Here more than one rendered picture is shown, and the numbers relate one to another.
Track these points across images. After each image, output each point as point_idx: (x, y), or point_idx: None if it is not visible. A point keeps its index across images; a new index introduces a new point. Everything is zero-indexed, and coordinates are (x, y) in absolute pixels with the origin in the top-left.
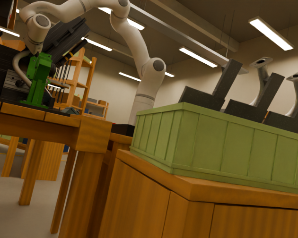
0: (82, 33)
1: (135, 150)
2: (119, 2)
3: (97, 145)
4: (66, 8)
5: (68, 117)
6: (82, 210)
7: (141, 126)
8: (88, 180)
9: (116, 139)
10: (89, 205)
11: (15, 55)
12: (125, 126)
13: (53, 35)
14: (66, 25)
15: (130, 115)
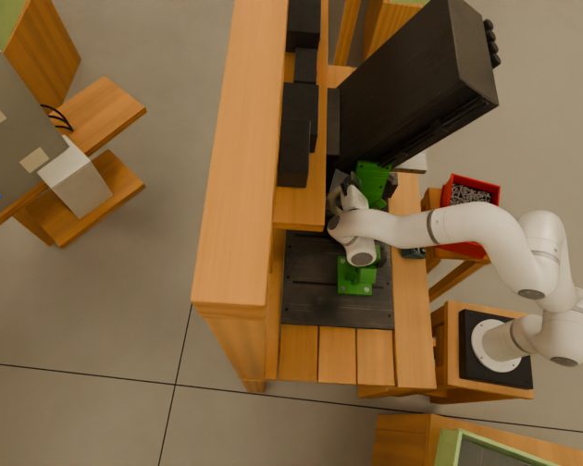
0: (471, 118)
1: (436, 456)
2: (520, 295)
3: (413, 390)
4: (405, 246)
5: (380, 385)
6: (391, 393)
7: (447, 460)
8: (399, 391)
9: (444, 377)
10: (399, 393)
11: (330, 196)
12: (464, 367)
13: (399, 135)
14: (432, 115)
15: (489, 337)
